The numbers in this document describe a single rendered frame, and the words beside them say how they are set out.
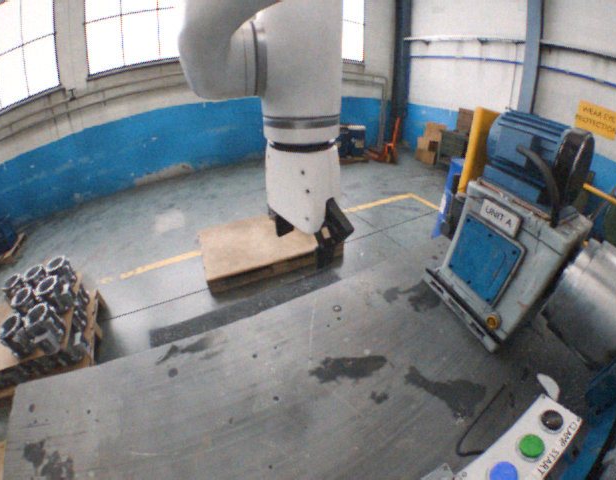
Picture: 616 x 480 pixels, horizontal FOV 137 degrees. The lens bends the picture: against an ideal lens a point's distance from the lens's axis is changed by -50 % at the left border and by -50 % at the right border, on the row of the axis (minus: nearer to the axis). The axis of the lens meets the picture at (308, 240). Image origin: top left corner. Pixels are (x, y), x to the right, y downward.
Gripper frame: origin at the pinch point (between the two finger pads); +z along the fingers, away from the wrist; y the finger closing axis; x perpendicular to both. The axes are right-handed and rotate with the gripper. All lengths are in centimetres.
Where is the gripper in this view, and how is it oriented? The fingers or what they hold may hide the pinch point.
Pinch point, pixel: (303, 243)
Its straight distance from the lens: 35.8
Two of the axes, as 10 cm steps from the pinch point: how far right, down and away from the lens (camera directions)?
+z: 0.0, 7.7, 6.3
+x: 7.7, -4.0, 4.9
